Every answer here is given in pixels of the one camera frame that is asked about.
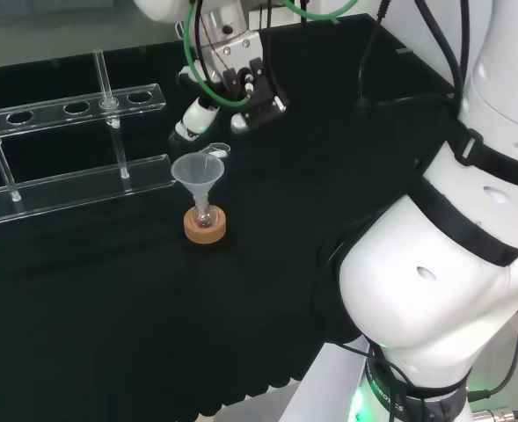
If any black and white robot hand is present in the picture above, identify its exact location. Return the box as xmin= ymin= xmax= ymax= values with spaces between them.
xmin=168 ymin=30 xmax=291 ymax=144

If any clear glass weighing funnel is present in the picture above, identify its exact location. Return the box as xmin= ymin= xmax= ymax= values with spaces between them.
xmin=199 ymin=141 xmax=232 ymax=160

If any translucent plastic funnel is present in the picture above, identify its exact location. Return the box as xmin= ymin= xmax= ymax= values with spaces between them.
xmin=171 ymin=152 xmax=224 ymax=213

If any clear acrylic funnel stand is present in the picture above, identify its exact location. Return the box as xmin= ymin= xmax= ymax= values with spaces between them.
xmin=0 ymin=47 xmax=174 ymax=229

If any small round-bottom glass flask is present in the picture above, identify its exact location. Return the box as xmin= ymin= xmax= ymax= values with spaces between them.
xmin=193 ymin=200 xmax=216 ymax=229

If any black bench cloth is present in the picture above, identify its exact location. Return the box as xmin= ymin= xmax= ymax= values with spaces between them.
xmin=0 ymin=12 xmax=458 ymax=422

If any green cable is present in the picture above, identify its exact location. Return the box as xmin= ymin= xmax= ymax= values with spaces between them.
xmin=182 ymin=0 xmax=253 ymax=109
xmin=282 ymin=0 xmax=341 ymax=24

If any cork ring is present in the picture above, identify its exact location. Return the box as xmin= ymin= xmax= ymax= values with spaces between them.
xmin=183 ymin=206 xmax=229 ymax=249

